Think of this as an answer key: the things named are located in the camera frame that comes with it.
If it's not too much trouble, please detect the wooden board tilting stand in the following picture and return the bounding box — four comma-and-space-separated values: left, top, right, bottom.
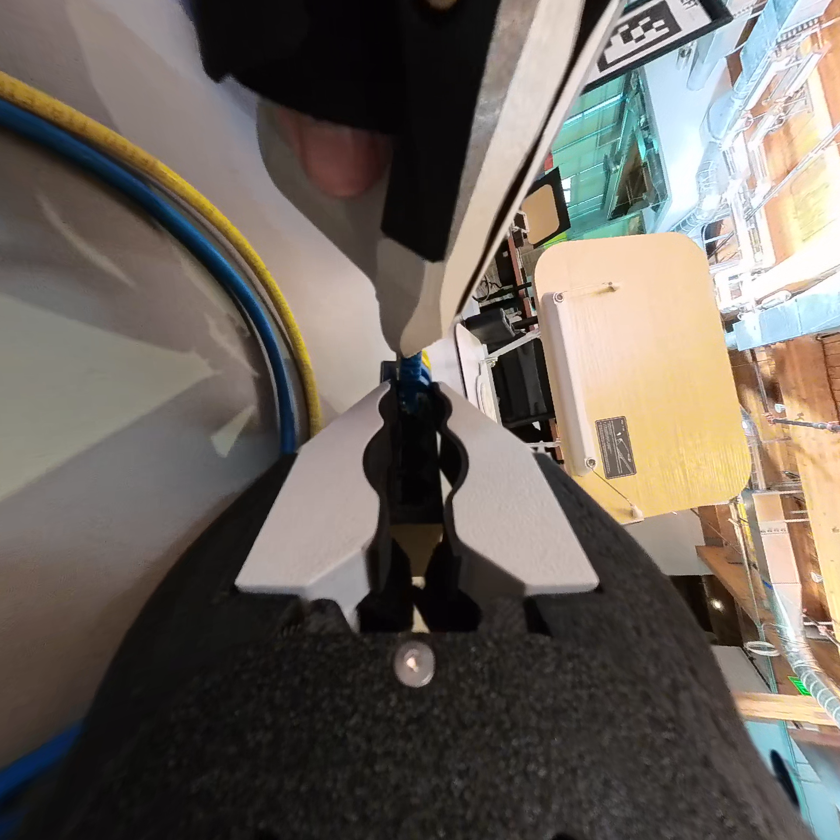
453, 233, 753, 526

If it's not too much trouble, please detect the grey insulated ceiling duct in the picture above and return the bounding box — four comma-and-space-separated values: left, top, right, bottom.
725, 289, 840, 353

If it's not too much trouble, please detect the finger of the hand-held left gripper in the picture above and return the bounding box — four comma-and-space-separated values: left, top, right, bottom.
451, 0, 626, 330
376, 0, 589, 354

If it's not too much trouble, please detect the black framed brown board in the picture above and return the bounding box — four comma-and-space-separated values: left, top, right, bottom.
520, 167, 572, 248

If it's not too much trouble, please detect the black ethernet port hub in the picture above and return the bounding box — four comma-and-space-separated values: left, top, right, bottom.
382, 360, 447, 526

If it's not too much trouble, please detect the person's left hand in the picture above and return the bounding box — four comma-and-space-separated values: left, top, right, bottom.
274, 108, 396, 199

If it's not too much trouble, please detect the black power adapter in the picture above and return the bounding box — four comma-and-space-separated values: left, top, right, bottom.
462, 308, 519, 352

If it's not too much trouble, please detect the white printed marker sign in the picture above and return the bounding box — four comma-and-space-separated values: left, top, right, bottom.
583, 0, 734, 91

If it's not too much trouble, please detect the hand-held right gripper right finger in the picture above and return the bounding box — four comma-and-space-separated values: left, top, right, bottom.
425, 382, 601, 634

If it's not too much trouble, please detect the blue ethernet cable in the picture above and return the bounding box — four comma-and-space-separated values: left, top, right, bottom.
0, 98, 432, 818

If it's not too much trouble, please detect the yellow ethernet cable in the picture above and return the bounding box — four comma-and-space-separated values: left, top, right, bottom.
0, 71, 432, 439

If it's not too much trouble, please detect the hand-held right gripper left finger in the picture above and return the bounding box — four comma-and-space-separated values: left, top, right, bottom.
234, 382, 416, 634

